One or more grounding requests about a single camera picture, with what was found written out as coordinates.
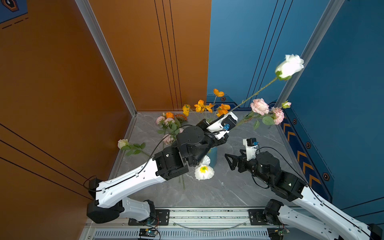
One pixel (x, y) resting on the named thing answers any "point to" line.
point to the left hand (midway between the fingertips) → (221, 113)
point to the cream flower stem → (135, 148)
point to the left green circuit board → (147, 232)
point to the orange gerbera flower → (180, 117)
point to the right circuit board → (277, 233)
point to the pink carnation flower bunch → (171, 127)
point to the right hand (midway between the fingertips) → (230, 153)
